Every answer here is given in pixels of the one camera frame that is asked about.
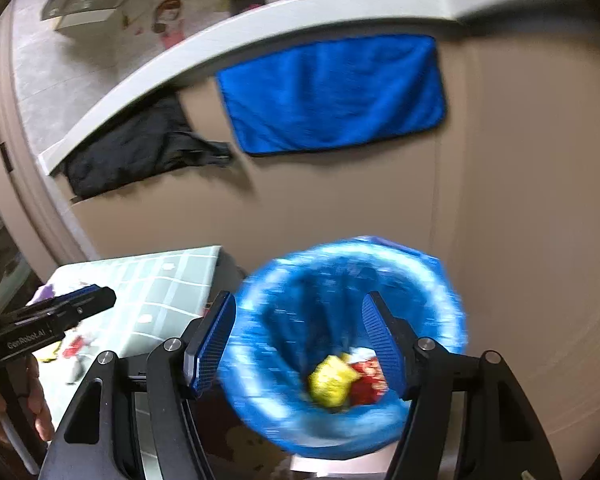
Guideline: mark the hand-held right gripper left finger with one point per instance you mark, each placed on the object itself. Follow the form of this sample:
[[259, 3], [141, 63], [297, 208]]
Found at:
[[210, 345]]

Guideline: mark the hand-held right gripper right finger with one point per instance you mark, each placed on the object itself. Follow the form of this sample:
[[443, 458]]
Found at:
[[385, 345]]

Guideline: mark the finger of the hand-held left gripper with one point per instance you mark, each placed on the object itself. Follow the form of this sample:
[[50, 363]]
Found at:
[[97, 302], [77, 292]]

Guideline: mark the small yellow wrapper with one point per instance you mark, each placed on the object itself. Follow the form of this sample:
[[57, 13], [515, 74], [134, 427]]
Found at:
[[49, 355]]

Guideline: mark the red plastic bag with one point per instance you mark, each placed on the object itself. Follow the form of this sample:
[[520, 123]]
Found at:
[[367, 385]]

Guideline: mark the yellow snack wrapper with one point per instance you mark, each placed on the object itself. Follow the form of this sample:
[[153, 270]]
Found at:
[[330, 380]]

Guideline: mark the white bin blue bag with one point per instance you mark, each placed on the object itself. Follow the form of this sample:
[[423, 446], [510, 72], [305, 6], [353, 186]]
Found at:
[[290, 310]]

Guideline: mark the person's left hand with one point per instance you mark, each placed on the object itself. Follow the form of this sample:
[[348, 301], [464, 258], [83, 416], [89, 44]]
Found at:
[[42, 405]]

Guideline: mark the green checked table mat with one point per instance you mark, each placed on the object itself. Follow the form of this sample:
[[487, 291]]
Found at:
[[145, 285]]

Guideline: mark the dark red floor rug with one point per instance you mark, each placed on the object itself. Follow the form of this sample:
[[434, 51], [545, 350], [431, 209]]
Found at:
[[240, 435]]

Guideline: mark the black cloth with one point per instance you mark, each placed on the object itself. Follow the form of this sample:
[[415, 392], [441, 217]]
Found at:
[[130, 155]]

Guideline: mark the blue towel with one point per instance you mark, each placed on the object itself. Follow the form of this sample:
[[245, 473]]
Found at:
[[330, 95]]

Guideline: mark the cartoon wall sticker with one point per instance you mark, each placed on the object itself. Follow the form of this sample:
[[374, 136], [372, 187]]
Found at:
[[170, 20]]

